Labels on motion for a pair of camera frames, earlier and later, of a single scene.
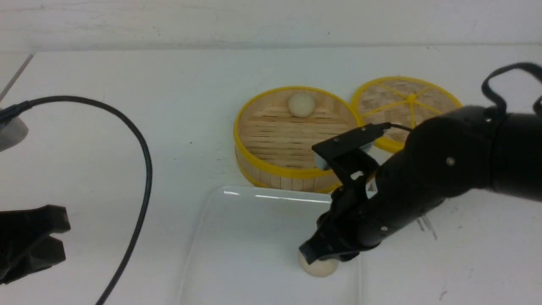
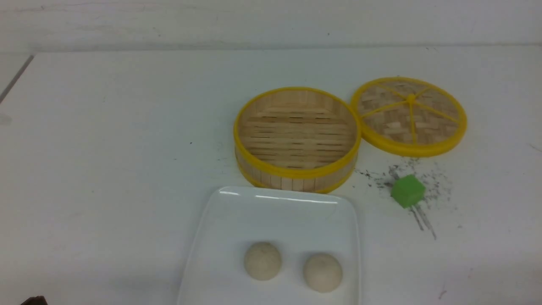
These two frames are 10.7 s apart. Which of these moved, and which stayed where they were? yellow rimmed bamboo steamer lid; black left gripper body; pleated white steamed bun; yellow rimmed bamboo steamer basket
Moved: black left gripper body; pleated white steamed bun
Stayed: yellow rimmed bamboo steamer lid; yellow rimmed bamboo steamer basket
